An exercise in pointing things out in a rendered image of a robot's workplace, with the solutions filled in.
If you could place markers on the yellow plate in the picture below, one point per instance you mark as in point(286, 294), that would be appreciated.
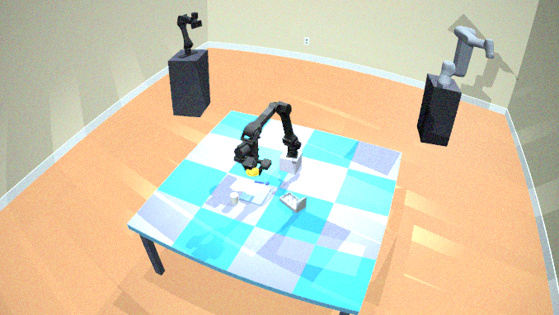
point(253, 172)

